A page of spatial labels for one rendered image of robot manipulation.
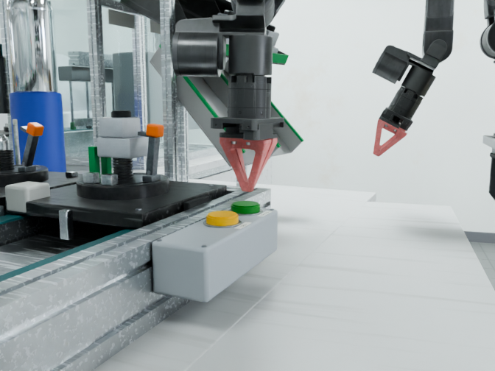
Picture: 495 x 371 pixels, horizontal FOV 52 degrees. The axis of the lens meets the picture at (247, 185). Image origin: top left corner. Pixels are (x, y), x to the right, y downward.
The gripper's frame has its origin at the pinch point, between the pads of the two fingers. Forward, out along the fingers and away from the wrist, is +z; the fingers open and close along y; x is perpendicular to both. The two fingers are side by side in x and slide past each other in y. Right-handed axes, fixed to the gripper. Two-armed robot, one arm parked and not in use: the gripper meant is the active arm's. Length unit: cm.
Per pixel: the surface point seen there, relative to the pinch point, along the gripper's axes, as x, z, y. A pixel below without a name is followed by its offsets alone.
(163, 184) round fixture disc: -14.8, 1.5, -1.9
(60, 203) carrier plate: -23.9, 3.3, 10.0
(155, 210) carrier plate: -9.7, 3.1, 7.6
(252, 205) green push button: 1.3, 2.5, 1.1
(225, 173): -70, 20, -130
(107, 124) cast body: -22.6, -7.4, 1.1
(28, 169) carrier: -41.1, 1.1, -0.5
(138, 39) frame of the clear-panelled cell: -81, -31, -86
